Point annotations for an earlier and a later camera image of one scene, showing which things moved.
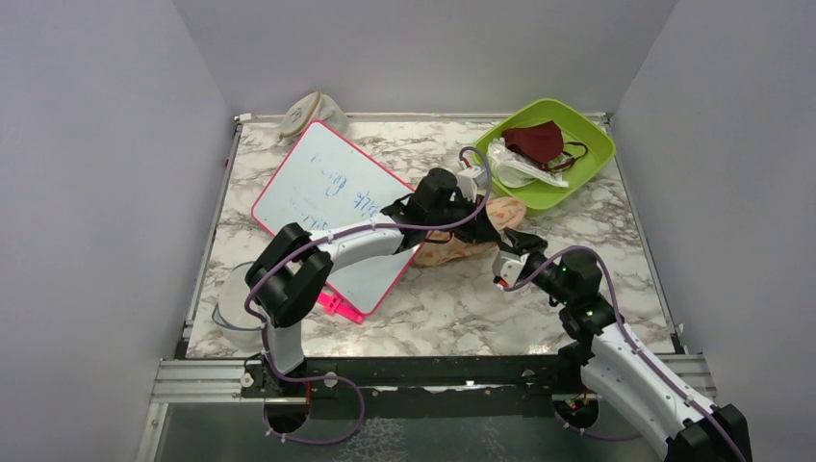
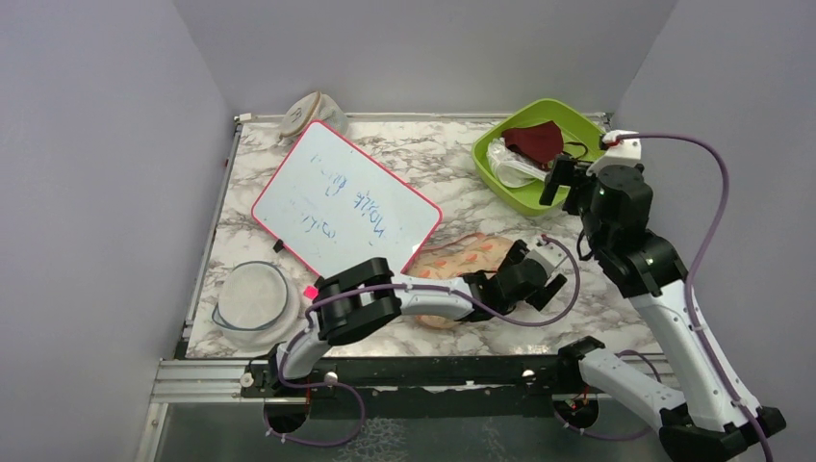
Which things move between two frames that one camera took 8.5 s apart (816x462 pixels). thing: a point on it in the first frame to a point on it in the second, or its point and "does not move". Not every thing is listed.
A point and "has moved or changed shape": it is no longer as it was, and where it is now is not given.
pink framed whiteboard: x=329 y=183 does not move
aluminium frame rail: x=205 y=381 does not move
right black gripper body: x=536 y=248 to x=579 y=197
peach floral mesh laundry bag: x=442 y=248 has moved or changed shape
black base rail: x=397 y=387 does not move
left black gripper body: x=459 y=208 to x=535 y=298
